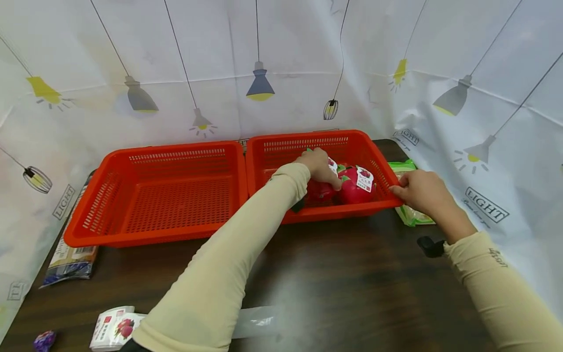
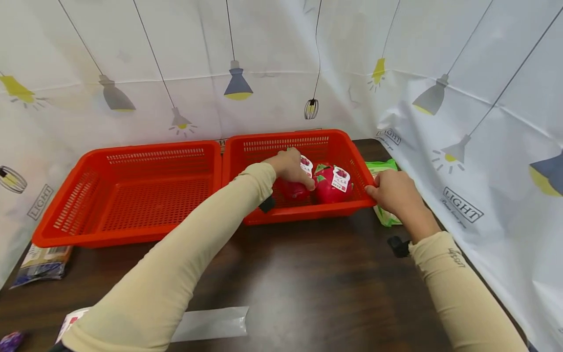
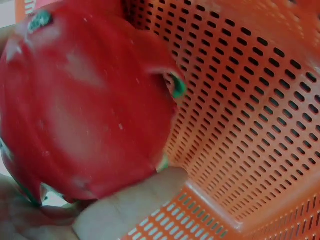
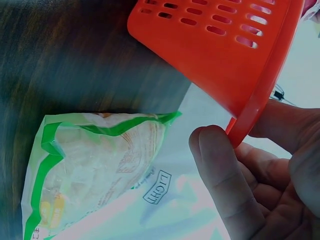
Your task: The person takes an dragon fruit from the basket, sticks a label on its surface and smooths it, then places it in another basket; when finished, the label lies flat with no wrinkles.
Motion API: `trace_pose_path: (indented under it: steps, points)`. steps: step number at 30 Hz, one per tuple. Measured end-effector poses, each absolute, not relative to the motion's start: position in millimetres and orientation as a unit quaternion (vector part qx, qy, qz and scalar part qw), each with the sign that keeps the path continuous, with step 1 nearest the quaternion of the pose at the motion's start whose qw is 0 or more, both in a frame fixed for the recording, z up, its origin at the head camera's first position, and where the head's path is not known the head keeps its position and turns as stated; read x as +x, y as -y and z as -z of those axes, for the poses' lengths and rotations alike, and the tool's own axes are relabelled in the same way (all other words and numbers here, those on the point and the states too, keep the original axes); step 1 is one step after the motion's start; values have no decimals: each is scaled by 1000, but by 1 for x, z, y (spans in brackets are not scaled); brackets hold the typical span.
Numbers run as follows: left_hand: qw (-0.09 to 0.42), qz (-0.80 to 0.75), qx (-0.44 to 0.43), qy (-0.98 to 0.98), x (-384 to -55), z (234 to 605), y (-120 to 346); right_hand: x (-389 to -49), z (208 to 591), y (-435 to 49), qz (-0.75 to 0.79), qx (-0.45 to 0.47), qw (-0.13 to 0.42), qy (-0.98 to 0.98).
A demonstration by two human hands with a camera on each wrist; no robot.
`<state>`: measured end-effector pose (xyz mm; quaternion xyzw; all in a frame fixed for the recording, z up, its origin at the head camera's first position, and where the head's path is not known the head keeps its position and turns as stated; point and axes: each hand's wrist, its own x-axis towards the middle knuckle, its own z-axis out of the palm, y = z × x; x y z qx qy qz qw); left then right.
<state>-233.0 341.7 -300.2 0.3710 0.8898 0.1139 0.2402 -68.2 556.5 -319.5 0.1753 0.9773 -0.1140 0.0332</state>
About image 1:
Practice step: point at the person's left fingers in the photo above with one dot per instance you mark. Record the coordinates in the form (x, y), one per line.
(315, 152)

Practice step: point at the person's right forearm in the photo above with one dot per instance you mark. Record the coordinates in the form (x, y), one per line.
(506, 288)

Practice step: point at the person's right fingers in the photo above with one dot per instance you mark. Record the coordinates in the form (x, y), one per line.
(411, 177)

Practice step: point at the person's left forearm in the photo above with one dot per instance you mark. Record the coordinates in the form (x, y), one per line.
(228, 264)

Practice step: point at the small purple wrapped item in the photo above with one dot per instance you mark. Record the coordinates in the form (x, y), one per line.
(44, 340)

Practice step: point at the green plastic packet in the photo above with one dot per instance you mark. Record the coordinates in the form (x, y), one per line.
(411, 215)

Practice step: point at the person's right thumb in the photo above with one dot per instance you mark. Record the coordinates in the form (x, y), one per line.
(398, 192)

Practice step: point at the person's right hand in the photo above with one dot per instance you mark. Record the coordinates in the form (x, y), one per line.
(429, 195)

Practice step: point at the empty red plastic basket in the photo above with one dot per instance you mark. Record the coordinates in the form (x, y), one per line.
(176, 195)

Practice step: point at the person's left hand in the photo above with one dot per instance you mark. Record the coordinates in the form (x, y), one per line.
(317, 166)

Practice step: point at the red plastic basket with fruit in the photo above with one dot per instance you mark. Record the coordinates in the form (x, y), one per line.
(303, 142)

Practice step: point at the black wrist band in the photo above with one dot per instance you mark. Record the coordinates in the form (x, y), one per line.
(430, 247)

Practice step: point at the person's left thumb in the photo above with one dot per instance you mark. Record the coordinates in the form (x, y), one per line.
(333, 182)

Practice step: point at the blue and white packet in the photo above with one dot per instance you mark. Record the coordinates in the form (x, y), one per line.
(70, 261)

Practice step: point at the red dragon fruit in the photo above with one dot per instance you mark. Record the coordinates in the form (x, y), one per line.
(320, 193)
(354, 191)

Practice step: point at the roll of fruit stickers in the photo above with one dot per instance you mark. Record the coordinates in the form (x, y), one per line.
(115, 326)

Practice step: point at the clear sticker backing strip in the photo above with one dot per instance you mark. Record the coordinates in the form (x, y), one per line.
(257, 321)

